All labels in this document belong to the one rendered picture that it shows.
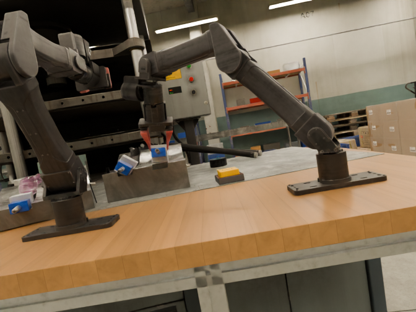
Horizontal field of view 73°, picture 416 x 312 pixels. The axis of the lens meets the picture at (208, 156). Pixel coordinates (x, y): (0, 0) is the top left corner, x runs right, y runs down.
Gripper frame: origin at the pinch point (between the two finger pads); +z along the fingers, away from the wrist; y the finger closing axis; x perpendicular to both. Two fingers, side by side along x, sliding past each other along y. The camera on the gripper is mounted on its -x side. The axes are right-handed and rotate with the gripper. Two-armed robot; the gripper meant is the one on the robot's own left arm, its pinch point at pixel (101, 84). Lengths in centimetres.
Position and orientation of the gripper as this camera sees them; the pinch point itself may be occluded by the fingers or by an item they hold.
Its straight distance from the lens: 108.6
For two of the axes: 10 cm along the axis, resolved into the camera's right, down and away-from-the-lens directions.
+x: 1.7, 9.8, 0.5
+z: 0.1, -0.5, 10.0
